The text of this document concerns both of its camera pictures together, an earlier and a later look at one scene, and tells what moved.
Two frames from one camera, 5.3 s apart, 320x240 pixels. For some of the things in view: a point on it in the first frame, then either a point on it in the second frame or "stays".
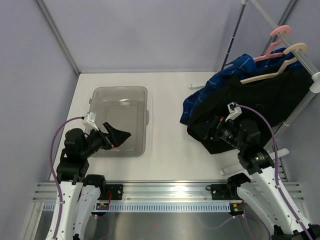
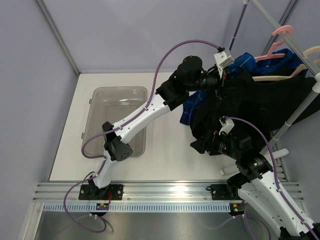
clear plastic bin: x=125 y=108 stays
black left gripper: x=116 y=137 -> x=219 y=82
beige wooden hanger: x=293 y=50 -> x=296 y=70
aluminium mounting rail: x=159 y=191 stays
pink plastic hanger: x=286 y=28 stays
